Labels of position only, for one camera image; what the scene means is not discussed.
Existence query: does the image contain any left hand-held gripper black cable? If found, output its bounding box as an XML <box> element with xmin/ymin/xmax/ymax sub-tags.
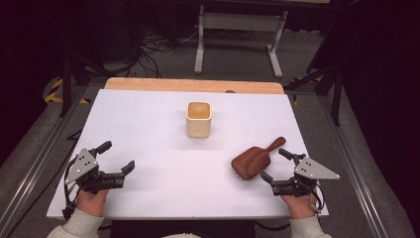
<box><xmin>61</xmin><ymin>156</ymin><xmax>82</xmax><ymax>221</ymax></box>

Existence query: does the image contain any aluminium floor rail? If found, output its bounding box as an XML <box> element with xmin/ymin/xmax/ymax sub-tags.
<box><xmin>0</xmin><ymin>84</ymin><xmax>89</xmax><ymax>238</ymax></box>
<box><xmin>317</xmin><ymin>94</ymin><xmax>391</xmax><ymax>238</ymax></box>

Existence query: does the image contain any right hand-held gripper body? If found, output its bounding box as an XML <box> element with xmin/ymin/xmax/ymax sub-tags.
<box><xmin>270</xmin><ymin>155</ymin><xmax>341</xmax><ymax>198</ymax></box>

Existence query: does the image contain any right hand-held gripper black cable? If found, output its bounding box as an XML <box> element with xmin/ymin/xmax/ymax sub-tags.
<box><xmin>305</xmin><ymin>178</ymin><xmax>327</xmax><ymax>216</ymax></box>

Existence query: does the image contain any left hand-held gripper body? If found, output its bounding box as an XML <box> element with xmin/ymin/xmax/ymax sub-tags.
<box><xmin>63</xmin><ymin>148</ymin><xmax>127</xmax><ymax>194</ymax></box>

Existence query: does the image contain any white metal table frame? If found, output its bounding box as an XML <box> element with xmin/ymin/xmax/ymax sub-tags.
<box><xmin>193</xmin><ymin>4</ymin><xmax>289</xmax><ymax>79</ymax></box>

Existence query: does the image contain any brown wooden scoop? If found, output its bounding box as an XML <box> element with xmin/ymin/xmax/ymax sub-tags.
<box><xmin>231</xmin><ymin>136</ymin><xmax>287</xmax><ymax>181</ymax></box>

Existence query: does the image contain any person's right hand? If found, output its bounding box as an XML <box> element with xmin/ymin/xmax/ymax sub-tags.
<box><xmin>280</xmin><ymin>192</ymin><xmax>319</xmax><ymax>220</ymax></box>

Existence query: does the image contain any person's left hand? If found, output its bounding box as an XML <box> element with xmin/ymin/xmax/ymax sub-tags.
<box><xmin>75</xmin><ymin>187</ymin><xmax>110</xmax><ymax>218</ymax></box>

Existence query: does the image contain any black metal stand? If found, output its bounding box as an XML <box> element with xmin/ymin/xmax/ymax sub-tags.
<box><xmin>283</xmin><ymin>49</ymin><xmax>345</xmax><ymax>127</ymax></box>
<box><xmin>56</xmin><ymin>49</ymin><xmax>112</xmax><ymax>118</ymax></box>

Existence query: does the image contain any light wooden board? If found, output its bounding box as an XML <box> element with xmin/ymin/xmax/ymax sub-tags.
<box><xmin>104</xmin><ymin>76</ymin><xmax>285</xmax><ymax>95</ymax></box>

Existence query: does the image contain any hand-held gripper black cable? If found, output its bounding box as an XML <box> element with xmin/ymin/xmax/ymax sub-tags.
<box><xmin>61</xmin><ymin>156</ymin><xmax>82</xmax><ymax>221</ymax></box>
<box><xmin>305</xmin><ymin>178</ymin><xmax>327</xmax><ymax>216</ymax></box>

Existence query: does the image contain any bundle of black floor cables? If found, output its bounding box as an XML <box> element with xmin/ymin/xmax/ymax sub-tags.
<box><xmin>108</xmin><ymin>19</ymin><xmax>202</xmax><ymax>79</ymax></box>

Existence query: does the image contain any yellow black hazard tape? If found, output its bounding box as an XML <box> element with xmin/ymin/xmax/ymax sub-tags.
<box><xmin>44</xmin><ymin>77</ymin><xmax>92</xmax><ymax>105</ymax></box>

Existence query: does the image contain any cream square wooden cup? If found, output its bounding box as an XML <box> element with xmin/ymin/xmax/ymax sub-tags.
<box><xmin>185</xmin><ymin>100</ymin><xmax>213</xmax><ymax>139</ymax></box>

